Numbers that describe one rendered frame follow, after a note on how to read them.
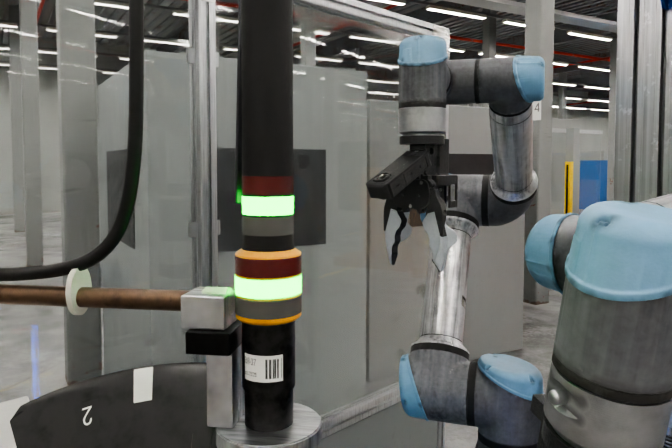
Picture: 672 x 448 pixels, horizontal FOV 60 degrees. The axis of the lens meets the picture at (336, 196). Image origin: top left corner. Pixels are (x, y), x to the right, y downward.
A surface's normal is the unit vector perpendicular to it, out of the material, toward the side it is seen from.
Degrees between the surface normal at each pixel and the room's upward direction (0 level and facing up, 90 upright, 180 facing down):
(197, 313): 90
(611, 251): 91
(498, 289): 90
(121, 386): 48
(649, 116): 90
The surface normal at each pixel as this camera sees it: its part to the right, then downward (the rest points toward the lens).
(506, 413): -0.33, 0.05
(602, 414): -0.55, 0.16
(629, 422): -0.07, 0.23
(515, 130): 0.06, 0.83
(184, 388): 0.07, -0.68
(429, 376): -0.28, -0.51
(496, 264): 0.51, 0.04
